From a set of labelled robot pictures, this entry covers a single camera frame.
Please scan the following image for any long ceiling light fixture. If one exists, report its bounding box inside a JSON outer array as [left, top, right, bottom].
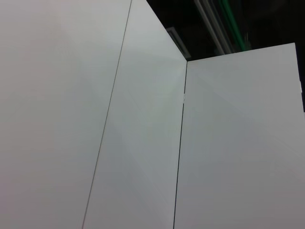
[[166, 26, 192, 59]]

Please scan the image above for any white partition panel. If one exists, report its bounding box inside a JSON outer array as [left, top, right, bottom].
[[82, 0, 187, 229], [173, 42, 305, 229], [0, 0, 132, 229]]

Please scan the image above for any white ceiling pipe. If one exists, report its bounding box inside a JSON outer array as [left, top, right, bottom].
[[194, 0, 233, 55]]

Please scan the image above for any green ceiling pipe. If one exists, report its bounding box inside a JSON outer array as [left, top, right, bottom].
[[219, 0, 250, 52]]

